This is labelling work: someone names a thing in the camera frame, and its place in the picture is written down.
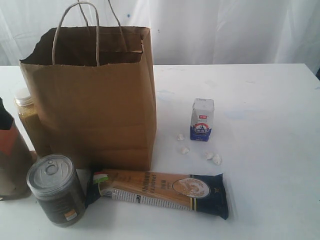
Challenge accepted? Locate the dark tea jar pull-tab lid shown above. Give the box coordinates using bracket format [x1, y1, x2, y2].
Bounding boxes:
[26, 154, 86, 227]

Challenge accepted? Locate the yellow grain plastic bottle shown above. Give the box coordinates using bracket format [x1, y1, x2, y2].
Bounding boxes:
[14, 87, 52, 157]

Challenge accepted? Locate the kraft pouch with orange label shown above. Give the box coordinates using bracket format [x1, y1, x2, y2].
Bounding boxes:
[0, 101, 35, 201]

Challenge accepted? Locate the brown paper shopping bag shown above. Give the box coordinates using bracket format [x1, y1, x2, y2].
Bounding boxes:
[20, 24, 157, 171]

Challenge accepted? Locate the white garlic clove far left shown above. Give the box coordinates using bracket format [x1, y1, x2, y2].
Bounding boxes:
[176, 133, 185, 141]

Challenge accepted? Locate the white garlic clove lower left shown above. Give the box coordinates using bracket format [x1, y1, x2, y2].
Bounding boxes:
[180, 146, 190, 155]

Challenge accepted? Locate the small white blue milk carton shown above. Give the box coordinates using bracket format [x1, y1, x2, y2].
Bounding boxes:
[190, 98, 215, 142]

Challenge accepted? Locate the spaghetti pack dark blue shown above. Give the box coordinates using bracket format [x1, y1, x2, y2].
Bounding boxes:
[85, 169, 229, 220]

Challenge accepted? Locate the white backdrop curtain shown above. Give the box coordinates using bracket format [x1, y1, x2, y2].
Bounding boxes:
[0, 0, 320, 76]

